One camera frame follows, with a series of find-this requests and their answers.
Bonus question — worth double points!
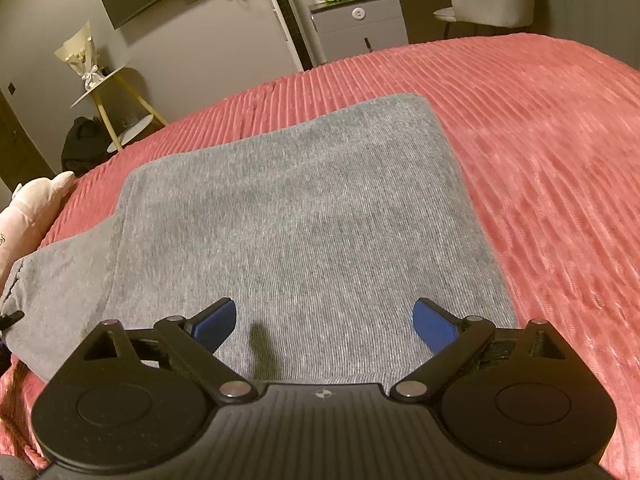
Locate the grey sweatpants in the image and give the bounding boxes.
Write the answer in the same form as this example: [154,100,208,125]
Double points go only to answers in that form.
[1,94,516,386]

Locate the pink plush pillow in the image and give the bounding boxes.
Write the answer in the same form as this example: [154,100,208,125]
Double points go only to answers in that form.
[1,171,76,288]

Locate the black bag on floor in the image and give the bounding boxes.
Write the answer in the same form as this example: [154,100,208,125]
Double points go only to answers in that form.
[61,117,114,177]

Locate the pink ribbed bedspread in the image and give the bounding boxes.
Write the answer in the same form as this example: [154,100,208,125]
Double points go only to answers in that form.
[0,31,640,480]

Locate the yellow leg side table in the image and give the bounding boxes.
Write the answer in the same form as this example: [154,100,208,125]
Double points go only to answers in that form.
[70,64,168,154]

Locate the wrapped flower bouquet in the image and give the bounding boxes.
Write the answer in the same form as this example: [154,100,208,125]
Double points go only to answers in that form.
[54,21,105,91]

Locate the grey bedside cabinet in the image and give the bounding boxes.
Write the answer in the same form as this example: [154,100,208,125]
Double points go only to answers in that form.
[309,0,409,62]

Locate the white tall heater column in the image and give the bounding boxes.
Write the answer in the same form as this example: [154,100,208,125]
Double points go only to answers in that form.
[269,0,314,72]

